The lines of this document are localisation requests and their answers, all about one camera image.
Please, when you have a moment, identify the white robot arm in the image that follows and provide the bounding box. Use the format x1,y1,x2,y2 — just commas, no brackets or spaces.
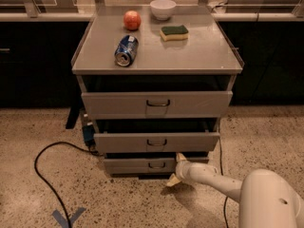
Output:
167,153,304,228

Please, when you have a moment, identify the grey top drawer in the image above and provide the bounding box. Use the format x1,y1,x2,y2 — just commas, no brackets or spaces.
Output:
82,91,233,120

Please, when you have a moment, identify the red orange apple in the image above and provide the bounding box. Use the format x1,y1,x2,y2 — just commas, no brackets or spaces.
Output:
123,10,142,30

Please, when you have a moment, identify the black right floor cable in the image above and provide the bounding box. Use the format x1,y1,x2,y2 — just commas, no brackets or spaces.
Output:
218,136,230,228

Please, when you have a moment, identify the black left floor cable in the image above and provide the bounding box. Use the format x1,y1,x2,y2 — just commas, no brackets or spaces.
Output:
33,141,104,228

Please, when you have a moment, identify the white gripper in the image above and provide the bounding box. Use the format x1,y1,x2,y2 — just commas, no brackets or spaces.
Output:
166,153,193,187

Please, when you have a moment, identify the grey bottom drawer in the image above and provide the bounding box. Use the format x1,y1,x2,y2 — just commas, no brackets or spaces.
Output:
103,156,210,175

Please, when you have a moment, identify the blue soda can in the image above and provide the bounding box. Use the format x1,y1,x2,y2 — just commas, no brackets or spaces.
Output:
114,35,139,67

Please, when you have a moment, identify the grey middle drawer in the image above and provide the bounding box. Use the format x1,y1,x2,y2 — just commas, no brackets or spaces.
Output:
94,132,219,153

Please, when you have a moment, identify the grey metal drawer cabinet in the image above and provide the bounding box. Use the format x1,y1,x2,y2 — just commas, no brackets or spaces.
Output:
70,5,245,181

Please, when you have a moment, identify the black floor cable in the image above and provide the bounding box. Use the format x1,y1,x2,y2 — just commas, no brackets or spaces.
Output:
218,136,230,228
33,141,104,228

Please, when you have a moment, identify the blue black power adapter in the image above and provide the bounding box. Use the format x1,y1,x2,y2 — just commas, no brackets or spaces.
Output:
82,125,95,147

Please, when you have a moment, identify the blue tape floor mark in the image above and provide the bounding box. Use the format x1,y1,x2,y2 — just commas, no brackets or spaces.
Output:
52,207,86,228

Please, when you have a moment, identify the white bowl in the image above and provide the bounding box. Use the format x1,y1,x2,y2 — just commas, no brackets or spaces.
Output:
150,0,177,20

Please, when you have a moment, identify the green yellow sponge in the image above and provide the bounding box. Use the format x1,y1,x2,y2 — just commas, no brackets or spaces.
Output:
160,25,189,41

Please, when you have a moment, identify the grey drawer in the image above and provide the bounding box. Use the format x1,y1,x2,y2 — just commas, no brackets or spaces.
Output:
103,156,210,175
82,91,233,120
94,132,219,153

